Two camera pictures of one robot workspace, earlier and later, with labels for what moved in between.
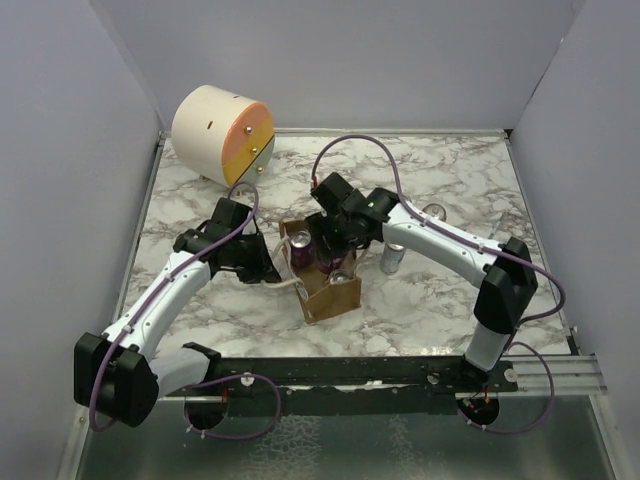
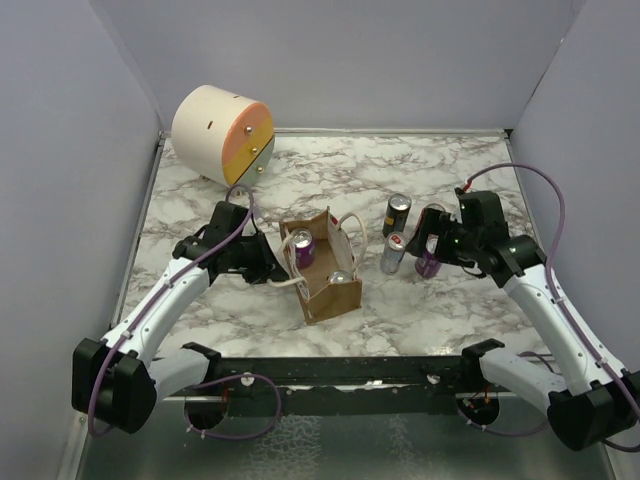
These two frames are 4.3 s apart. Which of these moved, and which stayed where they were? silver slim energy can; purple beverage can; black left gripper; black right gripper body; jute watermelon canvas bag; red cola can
Moved: purple beverage can; black right gripper body
Stayed: jute watermelon canvas bag; silver slim energy can; red cola can; black left gripper
